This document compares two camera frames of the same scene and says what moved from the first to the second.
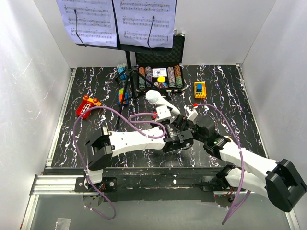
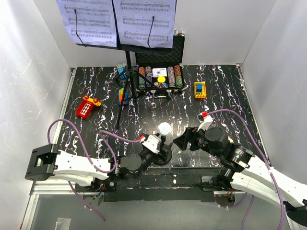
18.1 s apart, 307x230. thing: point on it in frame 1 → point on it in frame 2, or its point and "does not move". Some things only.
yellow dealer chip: [161, 79] does not move
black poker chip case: [164, 71] does not move
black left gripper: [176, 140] → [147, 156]
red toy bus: [86, 104] does not move
